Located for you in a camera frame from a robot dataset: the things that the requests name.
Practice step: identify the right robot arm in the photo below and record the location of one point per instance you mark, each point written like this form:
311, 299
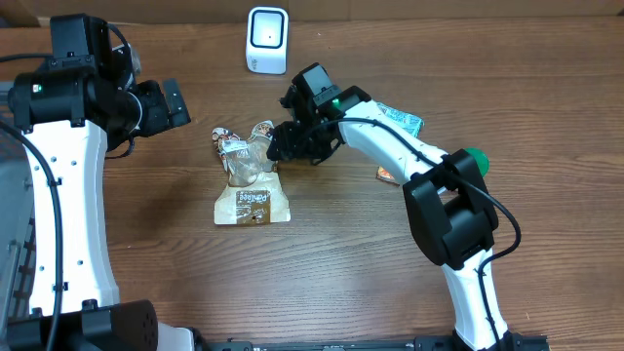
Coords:
451, 215

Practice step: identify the brown white snack bag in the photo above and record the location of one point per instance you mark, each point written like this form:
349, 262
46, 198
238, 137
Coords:
253, 194

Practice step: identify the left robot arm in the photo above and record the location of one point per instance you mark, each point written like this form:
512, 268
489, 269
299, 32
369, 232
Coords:
70, 115

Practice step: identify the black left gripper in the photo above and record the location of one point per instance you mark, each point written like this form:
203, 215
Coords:
163, 117

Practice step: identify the white barcode scanner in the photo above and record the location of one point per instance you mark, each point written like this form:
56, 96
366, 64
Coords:
267, 40

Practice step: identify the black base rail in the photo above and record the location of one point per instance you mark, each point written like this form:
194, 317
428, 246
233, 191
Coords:
513, 341

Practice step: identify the grey plastic mesh basket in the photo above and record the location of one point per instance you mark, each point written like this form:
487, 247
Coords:
17, 231

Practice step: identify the teal tissue pack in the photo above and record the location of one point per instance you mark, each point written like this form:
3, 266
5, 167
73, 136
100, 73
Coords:
412, 124

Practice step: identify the green lid jar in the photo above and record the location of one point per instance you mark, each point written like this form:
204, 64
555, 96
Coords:
481, 159

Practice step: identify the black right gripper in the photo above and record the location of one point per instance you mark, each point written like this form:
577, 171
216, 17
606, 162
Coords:
290, 138

